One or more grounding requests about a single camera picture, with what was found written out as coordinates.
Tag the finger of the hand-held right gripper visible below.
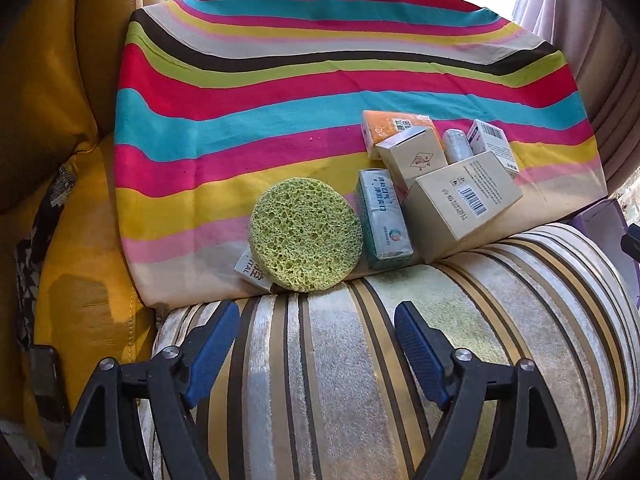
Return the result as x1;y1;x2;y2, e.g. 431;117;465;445
621;227;640;263

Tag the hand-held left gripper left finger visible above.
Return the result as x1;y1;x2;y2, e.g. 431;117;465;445
54;300;241;480

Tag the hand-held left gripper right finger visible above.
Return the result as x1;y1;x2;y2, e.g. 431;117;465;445
394;301;578;480

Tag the purple box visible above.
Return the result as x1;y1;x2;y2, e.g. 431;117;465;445
560;199;628;241

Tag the round green sponge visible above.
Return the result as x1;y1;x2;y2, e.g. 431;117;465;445
248;177;364;292

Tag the small white cube box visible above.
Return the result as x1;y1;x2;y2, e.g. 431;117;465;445
375;126;449;193

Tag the orange tissue pack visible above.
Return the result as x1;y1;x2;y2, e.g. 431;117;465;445
361;109;436;161

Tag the beige brown striped velvet cushion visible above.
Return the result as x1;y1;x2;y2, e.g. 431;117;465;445
140;222;640;480

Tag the flat white paper packet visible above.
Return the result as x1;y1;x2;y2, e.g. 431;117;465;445
234;250;273;293

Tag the white green tissue pack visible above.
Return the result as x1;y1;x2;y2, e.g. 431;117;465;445
356;169;415;268

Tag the tall white carton box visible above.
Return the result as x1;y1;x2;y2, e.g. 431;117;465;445
402;150;523;263

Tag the pink pleated curtain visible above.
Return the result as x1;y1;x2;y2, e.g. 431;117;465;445
515;0;640;181

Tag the black phone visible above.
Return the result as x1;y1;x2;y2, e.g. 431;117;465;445
27;345;68;426

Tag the white box with pink side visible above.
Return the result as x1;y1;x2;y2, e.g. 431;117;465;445
467;118;522;177

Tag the black white patterned cloth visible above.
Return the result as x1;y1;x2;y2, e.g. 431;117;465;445
12;165;76;356

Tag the small silver tissue pack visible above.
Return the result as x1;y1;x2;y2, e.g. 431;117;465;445
442;128;475;166

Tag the rainbow striped cushion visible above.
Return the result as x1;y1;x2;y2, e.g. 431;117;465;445
114;0;608;308

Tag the yellow leather sofa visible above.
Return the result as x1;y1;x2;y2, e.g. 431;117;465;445
0;0;166;461

